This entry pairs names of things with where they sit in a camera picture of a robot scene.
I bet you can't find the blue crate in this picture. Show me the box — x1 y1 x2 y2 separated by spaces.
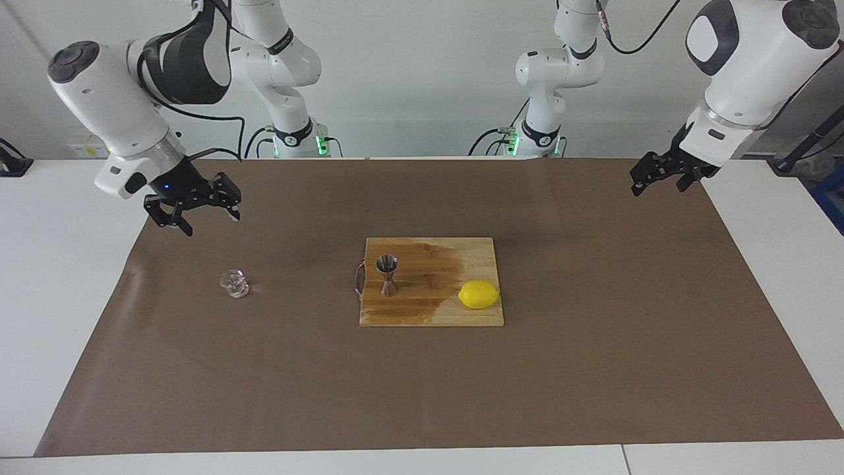
810 165 844 235

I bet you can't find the black stand with pole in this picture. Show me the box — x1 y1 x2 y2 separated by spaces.
767 102 844 175

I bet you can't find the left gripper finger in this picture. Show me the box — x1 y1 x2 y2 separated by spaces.
676 167 721 193
630 152 670 197

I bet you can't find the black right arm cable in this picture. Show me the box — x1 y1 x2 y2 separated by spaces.
135 0 248 163

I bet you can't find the black table clamp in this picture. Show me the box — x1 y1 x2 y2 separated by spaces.
0 139 34 177

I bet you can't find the wooden cutting board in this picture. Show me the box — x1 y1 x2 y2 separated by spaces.
354 237 505 327

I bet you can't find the yellow lemon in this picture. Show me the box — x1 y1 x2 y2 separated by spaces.
458 280 500 309

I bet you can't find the white wall socket box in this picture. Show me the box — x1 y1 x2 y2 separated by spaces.
66 135 109 159

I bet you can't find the black right base cable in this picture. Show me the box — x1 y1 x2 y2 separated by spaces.
244 125 272 159

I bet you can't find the brown paper table mat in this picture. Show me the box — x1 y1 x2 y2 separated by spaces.
34 158 844 457

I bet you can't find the black base cable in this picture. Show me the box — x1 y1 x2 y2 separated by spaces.
244 125 272 159
468 99 531 158

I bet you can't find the small clear glass cup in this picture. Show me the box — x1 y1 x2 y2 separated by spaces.
220 269 251 299

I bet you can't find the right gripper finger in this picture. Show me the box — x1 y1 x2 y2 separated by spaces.
208 173 243 222
144 197 194 237

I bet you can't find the black left base cable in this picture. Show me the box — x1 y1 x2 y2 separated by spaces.
468 99 531 158

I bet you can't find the steel double jigger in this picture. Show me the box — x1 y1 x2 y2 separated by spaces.
376 255 399 298

